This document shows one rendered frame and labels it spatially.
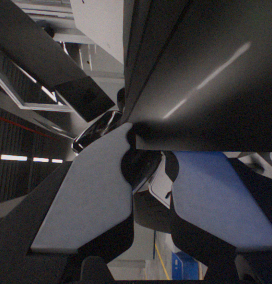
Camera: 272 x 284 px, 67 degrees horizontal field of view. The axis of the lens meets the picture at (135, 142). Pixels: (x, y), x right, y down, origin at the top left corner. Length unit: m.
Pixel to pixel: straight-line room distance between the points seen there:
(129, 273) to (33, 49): 13.53
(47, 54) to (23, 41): 0.04
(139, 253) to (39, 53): 7.62
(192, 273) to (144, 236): 4.54
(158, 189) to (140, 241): 7.37
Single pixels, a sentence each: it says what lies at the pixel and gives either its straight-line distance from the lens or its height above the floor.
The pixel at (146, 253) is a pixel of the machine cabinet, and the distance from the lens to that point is 7.83.
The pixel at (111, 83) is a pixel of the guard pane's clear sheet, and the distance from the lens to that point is 1.40.
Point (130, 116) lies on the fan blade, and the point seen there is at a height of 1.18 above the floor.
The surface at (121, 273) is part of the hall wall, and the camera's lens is 13.70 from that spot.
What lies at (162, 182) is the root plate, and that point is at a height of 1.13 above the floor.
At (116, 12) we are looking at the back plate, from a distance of 0.55.
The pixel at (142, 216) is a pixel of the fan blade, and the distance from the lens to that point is 0.53.
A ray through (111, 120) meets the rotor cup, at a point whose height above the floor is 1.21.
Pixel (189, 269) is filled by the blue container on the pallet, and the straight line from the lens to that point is 3.21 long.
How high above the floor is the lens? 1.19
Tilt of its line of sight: 3 degrees down
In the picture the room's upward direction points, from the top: 86 degrees counter-clockwise
